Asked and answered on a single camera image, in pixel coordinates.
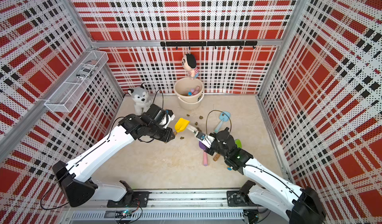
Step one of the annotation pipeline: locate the yellow trowel wooden handle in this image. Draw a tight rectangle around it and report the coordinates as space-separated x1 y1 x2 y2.
174 118 190 135

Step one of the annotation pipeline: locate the purple square trowel pink handle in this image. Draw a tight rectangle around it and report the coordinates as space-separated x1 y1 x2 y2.
193 86 201 95

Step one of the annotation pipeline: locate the purple pointed trowel row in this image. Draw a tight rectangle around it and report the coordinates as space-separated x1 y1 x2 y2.
199 141 209 166

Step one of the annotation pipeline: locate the light blue hand trowel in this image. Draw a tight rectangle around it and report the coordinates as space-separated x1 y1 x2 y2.
214 111 231 133

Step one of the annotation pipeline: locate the white brush green handle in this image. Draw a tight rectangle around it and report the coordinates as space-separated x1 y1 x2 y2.
187 125 199 134

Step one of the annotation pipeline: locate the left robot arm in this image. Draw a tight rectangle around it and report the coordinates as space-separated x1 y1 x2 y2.
53 104 175 207

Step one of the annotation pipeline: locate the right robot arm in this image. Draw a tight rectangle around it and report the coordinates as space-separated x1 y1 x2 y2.
202 128 326 224

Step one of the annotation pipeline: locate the beige plastic bucket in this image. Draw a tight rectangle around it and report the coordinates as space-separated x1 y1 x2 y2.
174 77 205 110

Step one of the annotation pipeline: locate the grey white husky plush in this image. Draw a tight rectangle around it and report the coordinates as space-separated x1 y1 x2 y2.
127 83 153 115

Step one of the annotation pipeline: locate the doll with black hat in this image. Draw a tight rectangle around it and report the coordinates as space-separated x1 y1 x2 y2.
182 54 199 79

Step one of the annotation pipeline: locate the can in shelf basket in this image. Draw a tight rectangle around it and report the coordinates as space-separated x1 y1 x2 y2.
76 60 97 81

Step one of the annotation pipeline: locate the green circuit board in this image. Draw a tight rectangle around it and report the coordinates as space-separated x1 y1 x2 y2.
114 210 133 219

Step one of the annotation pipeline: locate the light green trowel wooden handle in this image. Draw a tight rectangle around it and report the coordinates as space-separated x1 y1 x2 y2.
213 153 220 161

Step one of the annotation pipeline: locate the black hook rail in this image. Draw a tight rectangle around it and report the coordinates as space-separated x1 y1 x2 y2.
160 40 258 48

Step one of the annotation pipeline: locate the green trowel yellow handle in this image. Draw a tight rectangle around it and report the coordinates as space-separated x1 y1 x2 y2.
235 139 242 148

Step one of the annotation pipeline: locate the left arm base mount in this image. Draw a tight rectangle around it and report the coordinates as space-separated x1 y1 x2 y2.
107 180 149 208

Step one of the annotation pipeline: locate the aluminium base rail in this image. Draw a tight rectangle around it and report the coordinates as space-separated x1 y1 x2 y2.
59 189 286 224

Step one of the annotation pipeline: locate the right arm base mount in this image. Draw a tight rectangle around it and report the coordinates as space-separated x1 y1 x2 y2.
226 180 257 207

